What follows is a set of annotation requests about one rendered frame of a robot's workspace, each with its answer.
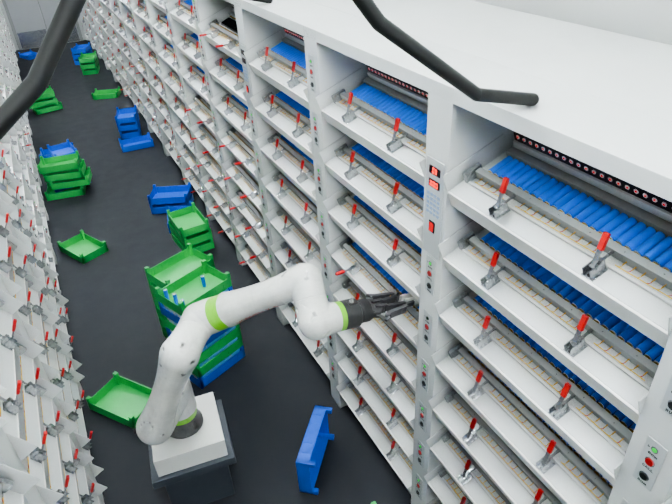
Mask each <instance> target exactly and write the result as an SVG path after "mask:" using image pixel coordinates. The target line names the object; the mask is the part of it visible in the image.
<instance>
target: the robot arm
mask: <svg viewBox="0 0 672 504"><path fill-rule="evenodd" d="M390 295H391V296H390ZM293 301H294V305H295V310H296V315H297V321H298V327H299V330H300V331H301V333H302V334H303V335H304V336H305V337H307V338H308V339H311V340H321V339H324V338H326V337H327V336H329V335H331V334H334V333H337V332H340V331H344V330H348V329H352V328H356V327H360V326H361V324H362V323H365V322H369V321H371V320H372V319H373V318H379V317H382V318H384V321H386V322H387V321H388V320H389V319H391V318H393V317H396V316H398V315H401V314H403V313H406V312H407V307H410V306H413V305H416V304H419V302H418V301H417V300H416V299H415V298H414V297H413V296H412V295H411V294H410V293H407V294H406V293H404V294H400V293H399V292H397V294H395V292H385V293H377V294H369V293H367V294H366V298H362V299H358V300H356V299H355V298H354V297H353V296H351V298H350V299H345V300H341V301H336V302H332V303H330V302H328V300H327V296H326V293H325V288H324V283H323V278H322V274H321V272H320V270H319V269H318V268H317V267H316V266H314V265H312V264H310V263H300V264H298V265H296V266H294V267H292V268H290V269H289V270H287V271H285V272H283V273H281V274H279V275H276V276H274V277H272V278H269V279H267V280H264V281H262V282H259V283H256V284H253V285H250V286H247V287H244V288H240V289H236V290H232V291H227V292H222V293H220V294H219V295H216V296H212V297H209V298H206V299H203V300H200V301H198V302H195V303H192V304H191V305H189V306H188V307H187V308H186V309H185V310H184V312H183V314H182V316H181V318H180V320H179V322H178V324H177V326H176V328H175V329H174V331H173V332H172V333H171V335H170V336H169V337H168V338H167V340H166V341H165V342H164V343H163V344H162V346H161V348H160V351H159V360H158V367H157V373H156V378H155V382H154V385H153V388H152V391H151V394H150V397H149V399H148V401H147V404H146V406H145V408H144V410H143V411H142V413H141V415H140V416H139V418H138V420H137V423H136V428H134V429H133V431H134V434H137V435H138V437H139V439H140V440H141V441H142V442H144V443H145V444H148V445H159V444H162V443H164V442H165V441H167V440H168V439H169V437H172V438H175V439H185V438H188V437H190V436H192V435H194V434H195V433H197V432H198V431H199V430H200V428H201V427H202V425H203V415H202V413H201V411H200V410H198V409H197V403H196V399H195V396H194V392H193V388H192V385H191V382H190V378H189V377H190V376H191V374H192V372H193V370H194V369H195V367H196V366H197V364H198V362H199V359H200V356H201V353H202V351H203V348H204V346H205V344H206V342H207V341H208V339H209V338H210V336H211V335H213V334H215V333H218V332H220V331H222V330H225V329H227V328H229V327H234V326H236V325H237V324H239V323H241V322H243V321H245V320H247V319H249V318H251V317H253V316H255V315H257V314H260V313H262V312H264V311H267V310H270V309H272V308H275V307H278V306H281V305H284V304H288V303H289V302H293ZM398 301H399V302H398Z"/></svg>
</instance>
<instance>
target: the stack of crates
mask: <svg viewBox="0 0 672 504"><path fill-rule="evenodd" d="M187 247H188V248H186V249H184V250H183V251H181V252H179V253H177V254H175V255H174V256H172V257H170V258H168V259H166V260H165V261H163V262H161V263H159V264H158V265H156V266H154V267H152V268H150V269H149V267H148V266H146V267H144V270H145V273H146V277H147V280H148V283H149V287H150V291H151V294H152V297H153V301H154V304H155V308H156V311H157V314H158V318H159V321H160V325H161V328H162V332H163V335H164V336H165V337H166V338H168V334H167V331H166V327H165V324H164V320H163V317H162V313H161V310H160V306H159V303H158V299H157V296H156V292H155V289H154V288H155V287H157V286H158V287H160V289H161V288H163V287H165V286H167V285H168V284H170V283H172V282H173V281H175V280H177V279H178V278H180V277H182V276H183V275H185V274H187V273H189V272H190V271H192V270H194V269H195V268H197V267H199V266H200V265H202V264H201V260H203V259H204V260H206V262H207V265H209V266H211V267H213V268H215V264H214V260H213V255H212V254H211V253H210V254H208V255H206V254H204V253H202V252H200V251H198V250H196V249H194V248H193V247H192V244H191V243H188V244H187Z"/></svg>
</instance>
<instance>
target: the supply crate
mask: <svg viewBox="0 0 672 504"><path fill-rule="evenodd" d="M201 264H202V265H200V266H199V267H197V268H195V269H194V270H192V271H190V272H189V273H187V274H185V275H183V276H182V277H180V278H178V279H177V280H175V281H173V282H172V283H170V284H168V285H167V286H165V287H163V288H161V289H160V287H158V286H157V287H155V288H154V289H155V292H156V296H157V299H158V301H159V302H160V303H162V304H163V305H165V306H167V307H168V308H170V309H171V310H173V311H174V312H176V313H178V314H179V315H181V316H182V314H183V312H184V310H185V309H186V308H187V307H188V306H189V305H191V304H192V303H195V302H198V301H200V300H203V299H206V298H209V297H212V296H216V295H218V294H220V293H221V292H223V291H225V290H226V289H228V288H229V287H231V286H232V282H231V277H230V273H229V272H225V273H222V272H220V271H219V270H217V269H215V268H213V267H211V266H209V265H207V262H206V260H204V259H203V260H201ZM201 275H204V277H205V282H206V287H203V286H202V281H201V277H200V276H201ZM164 289H167V291H168V295H169V299H170V300H168V299H167V298H165V295H164V292H163V290H164ZM173 293H176V294H177V298H178V305H176V304H175V302H174V299H173V295H172V294H173ZM181 299H184V302H185V305H184V302H183V301H181Z"/></svg>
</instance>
